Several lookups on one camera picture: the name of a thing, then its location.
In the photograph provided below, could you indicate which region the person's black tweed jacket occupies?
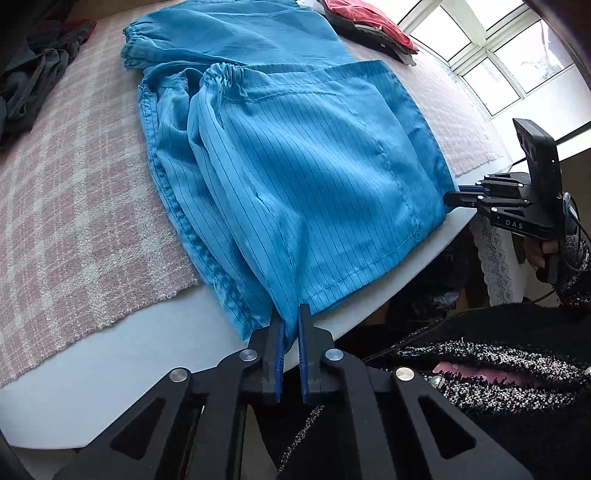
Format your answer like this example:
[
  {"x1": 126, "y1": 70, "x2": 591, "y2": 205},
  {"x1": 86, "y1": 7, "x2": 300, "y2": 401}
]
[{"x1": 277, "y1": 302, "x2": 591, "y2": 480}]

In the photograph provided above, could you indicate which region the blue pinstriped work coat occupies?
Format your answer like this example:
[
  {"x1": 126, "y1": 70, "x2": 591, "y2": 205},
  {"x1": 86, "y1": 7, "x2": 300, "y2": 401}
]
[{"x1": 121, "y1": 0, "x2": 458, "y2": 342}]

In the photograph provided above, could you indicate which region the red garment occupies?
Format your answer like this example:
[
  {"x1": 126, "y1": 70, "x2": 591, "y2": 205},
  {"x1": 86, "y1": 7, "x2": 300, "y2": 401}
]
[{"x1": 60, "y1": 18, "x2": 99, "y2": 37}]

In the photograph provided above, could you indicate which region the white lace cloth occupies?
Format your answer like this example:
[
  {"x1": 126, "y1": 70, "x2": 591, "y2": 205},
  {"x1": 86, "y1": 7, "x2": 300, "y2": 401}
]
[{"x1": 470, "y1": 215, "x2": 527, "y2": 308}]

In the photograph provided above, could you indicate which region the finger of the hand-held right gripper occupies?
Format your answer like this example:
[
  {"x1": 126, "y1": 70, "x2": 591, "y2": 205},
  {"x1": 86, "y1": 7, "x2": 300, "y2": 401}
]
[
  {"x1": 443, "y1": 191, "x2": 532, "y2": 215},
  {"x1": 457, "y1": 178, "x2": 527, "y2": 195}
]

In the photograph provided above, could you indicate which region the black cable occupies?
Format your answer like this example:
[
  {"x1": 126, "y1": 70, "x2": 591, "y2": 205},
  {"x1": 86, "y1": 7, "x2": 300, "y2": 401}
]
[{"x1": 560, "y1": 193, "x2": 583, "y2": 274}]

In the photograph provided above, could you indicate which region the black garment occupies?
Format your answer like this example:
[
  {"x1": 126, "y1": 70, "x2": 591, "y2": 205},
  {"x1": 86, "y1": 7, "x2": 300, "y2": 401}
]
[{"x1": 25, "y1": 0, "x2": 81, "y2": 29}]

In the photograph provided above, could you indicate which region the person's right forearm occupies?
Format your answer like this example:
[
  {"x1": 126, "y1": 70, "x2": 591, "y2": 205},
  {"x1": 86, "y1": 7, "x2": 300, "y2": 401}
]
[{"x1": 551, "y1": 235, "x2": 591, "y2": 309}]

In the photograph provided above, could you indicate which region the person's right hand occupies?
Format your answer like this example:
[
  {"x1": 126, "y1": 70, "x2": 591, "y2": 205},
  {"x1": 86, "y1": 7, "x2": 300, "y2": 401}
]
[{"x1": 524, "y1": 239, "x2": 561, "y2": 274}]

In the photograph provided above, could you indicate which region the pink plaid cloth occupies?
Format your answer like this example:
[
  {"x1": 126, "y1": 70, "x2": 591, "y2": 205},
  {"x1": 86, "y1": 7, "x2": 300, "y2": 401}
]
[{"x1": 0, "y1": 14, "x2": 504, "y2": 388}]

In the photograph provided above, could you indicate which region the dark grey garment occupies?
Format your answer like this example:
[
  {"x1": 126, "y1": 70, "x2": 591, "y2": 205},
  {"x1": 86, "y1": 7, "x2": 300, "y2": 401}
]
[{"x1": 0, "y1": 28, "x2": 98, "y2": 148}]

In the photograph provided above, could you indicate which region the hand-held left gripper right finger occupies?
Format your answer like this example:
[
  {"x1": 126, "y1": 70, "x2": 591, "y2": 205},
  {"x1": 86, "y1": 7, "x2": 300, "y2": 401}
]
[{"x1": 298, "y1": 303, "x2": 534, "y2": 480}]

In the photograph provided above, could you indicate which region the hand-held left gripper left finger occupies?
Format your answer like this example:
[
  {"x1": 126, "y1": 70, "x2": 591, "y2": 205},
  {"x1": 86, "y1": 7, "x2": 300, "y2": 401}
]
[{"x1": 53, "y1": 318, "x2": 284, "y2": 480}]

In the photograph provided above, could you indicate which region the folded dark garment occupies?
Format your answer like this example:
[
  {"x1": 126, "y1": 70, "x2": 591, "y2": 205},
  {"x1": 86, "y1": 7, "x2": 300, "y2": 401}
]
[{"x1": 323, "y1": 4, "x2": 419, "y2": 66}]

